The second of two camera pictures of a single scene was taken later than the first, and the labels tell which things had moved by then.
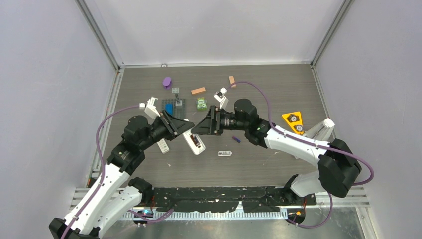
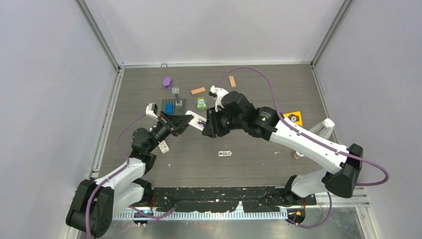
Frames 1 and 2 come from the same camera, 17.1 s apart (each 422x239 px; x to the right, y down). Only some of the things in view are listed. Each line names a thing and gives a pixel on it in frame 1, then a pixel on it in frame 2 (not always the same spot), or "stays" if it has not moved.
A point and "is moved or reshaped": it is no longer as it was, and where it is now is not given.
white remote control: x=163 y=146 stays
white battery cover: x=224 y=153 stays
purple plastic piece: x=167 y=82 stays
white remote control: x=195 y=143 is moved or reshaped
